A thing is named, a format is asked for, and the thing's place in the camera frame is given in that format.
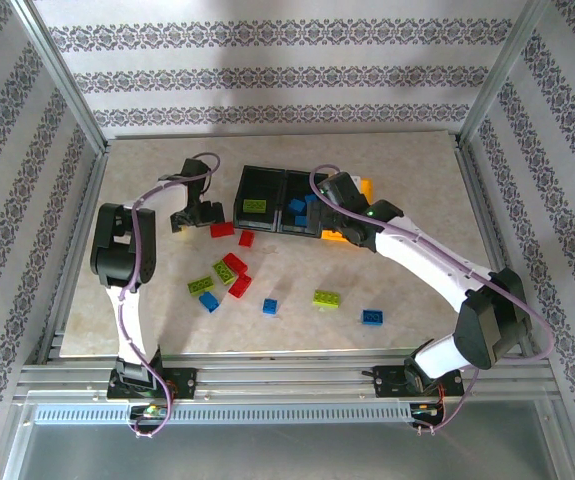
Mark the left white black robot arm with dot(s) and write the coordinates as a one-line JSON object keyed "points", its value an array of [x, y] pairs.
{"points": [[112, 250]]}

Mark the aluminium side rail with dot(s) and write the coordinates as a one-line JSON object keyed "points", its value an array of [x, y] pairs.
{"points": [[486, 215], [87, 210]]}

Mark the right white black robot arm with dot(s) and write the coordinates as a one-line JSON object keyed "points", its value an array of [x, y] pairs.
{"points": [[432, 260]]}

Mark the aluminium frame post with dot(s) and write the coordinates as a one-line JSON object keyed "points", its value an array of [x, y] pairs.
{"points": [[64, 80], [500, 75]]}

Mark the black plastic bin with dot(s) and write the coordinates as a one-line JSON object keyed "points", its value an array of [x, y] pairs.
{"points": [[297, 185], [262, 185]]}

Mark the blue lego brick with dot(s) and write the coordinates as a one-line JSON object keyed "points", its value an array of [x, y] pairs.
{"points": [[301, 221], [269, 306], [209, 301], [295, 205], [372, 317]]}

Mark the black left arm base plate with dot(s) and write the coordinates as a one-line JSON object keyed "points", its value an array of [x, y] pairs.
{"points": [[184, 382]]}

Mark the yellow plastic bin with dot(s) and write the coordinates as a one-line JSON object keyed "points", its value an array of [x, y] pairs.
{"points": [[367, 187]]}

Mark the lime green lego brick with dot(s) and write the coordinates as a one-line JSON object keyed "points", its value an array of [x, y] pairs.
{"points": [[200, 285], [255, 205], [326, 298], [224, 272]]}

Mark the red lego brick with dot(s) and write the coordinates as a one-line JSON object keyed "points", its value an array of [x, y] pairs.
{"points": [[240, 286], [235, 263], [246, 238], [222, 229]]}

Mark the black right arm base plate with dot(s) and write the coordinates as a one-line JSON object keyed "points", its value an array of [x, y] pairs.
{"points": [[387, 382]]}

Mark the grey metal sheet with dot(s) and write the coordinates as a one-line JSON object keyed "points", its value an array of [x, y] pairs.
{"points": [[287, 455]]}

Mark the aluminium mounting rail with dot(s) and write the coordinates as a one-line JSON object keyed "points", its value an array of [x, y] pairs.
{"points": [[277, 380]]}

